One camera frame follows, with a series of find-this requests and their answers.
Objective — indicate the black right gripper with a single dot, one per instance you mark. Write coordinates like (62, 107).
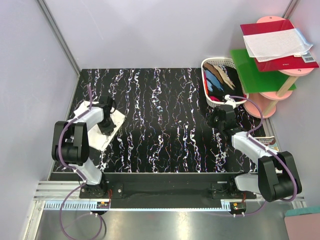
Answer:
(214, 113)

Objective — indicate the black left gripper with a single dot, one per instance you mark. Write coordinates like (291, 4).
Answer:
(107, 130)

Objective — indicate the white daisy print t-shirt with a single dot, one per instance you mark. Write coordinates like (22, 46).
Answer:
(100, 133)

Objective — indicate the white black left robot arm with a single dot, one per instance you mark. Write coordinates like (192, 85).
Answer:
(70, 147)

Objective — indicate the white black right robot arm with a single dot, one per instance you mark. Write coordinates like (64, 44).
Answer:
(277, 176)

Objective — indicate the black printed t-shirt in basket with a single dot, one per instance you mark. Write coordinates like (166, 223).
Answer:
(220, 80)

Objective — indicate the green plastic sheet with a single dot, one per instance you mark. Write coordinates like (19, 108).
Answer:
(253, 80)

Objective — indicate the pink two-tier stand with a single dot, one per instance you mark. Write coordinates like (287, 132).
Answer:
(292, 66)

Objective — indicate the yellow illustrated paperback book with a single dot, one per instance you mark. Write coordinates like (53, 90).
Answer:
(269, 141)

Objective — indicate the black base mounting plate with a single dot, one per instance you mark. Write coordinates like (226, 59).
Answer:
(122, 190)

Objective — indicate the white mesh cloth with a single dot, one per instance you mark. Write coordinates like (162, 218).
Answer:
(270, 46)

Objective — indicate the red plastic folder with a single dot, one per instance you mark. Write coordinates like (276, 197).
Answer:
(264, 27)

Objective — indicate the teal cloth edge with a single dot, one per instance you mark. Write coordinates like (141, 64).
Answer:
(303, 211)

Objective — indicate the pink board corner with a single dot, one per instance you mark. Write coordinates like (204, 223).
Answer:
(303, 227)

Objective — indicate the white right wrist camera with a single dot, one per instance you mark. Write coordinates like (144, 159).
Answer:
(230, 101)

